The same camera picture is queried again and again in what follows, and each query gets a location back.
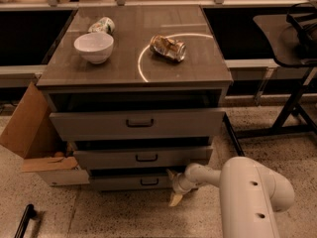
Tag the grey bottom drawer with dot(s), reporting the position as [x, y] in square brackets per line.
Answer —
[131, 182]

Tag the grey drawer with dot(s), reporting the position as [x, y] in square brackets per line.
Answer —
[143, 124]
[131, 182]
[142, 158]

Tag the black side table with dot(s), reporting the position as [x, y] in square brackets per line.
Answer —
[288, 52]

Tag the grey drawer cabinet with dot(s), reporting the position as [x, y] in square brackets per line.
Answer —
[134, 78]

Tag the grey middle drawer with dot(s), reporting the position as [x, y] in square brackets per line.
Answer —
[142, 158]

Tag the grey top drawer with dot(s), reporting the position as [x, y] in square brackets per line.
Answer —
[143, 124]

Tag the crushed metal can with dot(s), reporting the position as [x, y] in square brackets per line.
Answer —
[168, 48]

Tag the open cardboard box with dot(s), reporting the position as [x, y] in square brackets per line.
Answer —
[31, 135]

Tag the black bar on floor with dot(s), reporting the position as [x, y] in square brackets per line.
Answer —
[29, 213]

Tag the white ceramic bowl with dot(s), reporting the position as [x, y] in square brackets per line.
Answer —
[94, 47]

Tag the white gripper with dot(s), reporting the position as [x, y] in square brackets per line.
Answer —
[178, 184]

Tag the lying printed paper cup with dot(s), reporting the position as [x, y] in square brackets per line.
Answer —
[105, 25]

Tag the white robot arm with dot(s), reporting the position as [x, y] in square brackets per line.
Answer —
[250, 195]

